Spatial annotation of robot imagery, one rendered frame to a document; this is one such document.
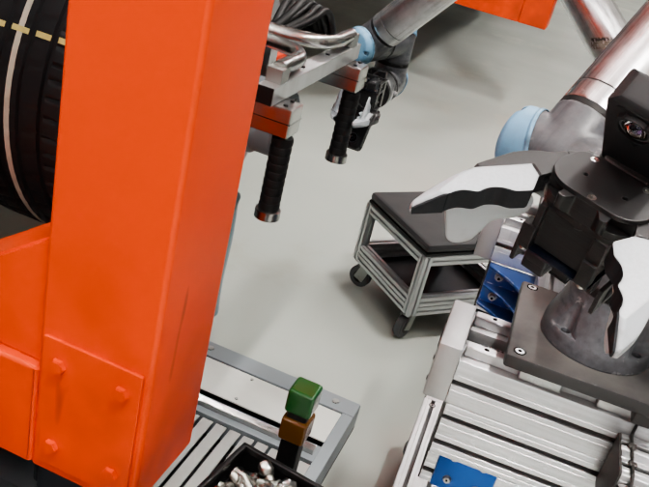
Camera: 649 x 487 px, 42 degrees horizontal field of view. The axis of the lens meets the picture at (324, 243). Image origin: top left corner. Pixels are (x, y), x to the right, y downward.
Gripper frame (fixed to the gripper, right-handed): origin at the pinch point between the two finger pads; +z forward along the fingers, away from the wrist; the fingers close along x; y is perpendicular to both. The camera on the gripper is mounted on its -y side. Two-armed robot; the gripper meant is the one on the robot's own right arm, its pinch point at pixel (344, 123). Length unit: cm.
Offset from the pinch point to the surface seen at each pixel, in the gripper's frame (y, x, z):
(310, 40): 17.4, -5.9, 13.4
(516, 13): -25, -6, -338
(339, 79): 8.8, -2.2, 2.4
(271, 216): -7.0, 0.9, 35.5
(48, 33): 15, -36, 47
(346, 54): 14.4, -1.4, 4.6
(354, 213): -82, -24, -140
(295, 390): -17, 18, 63
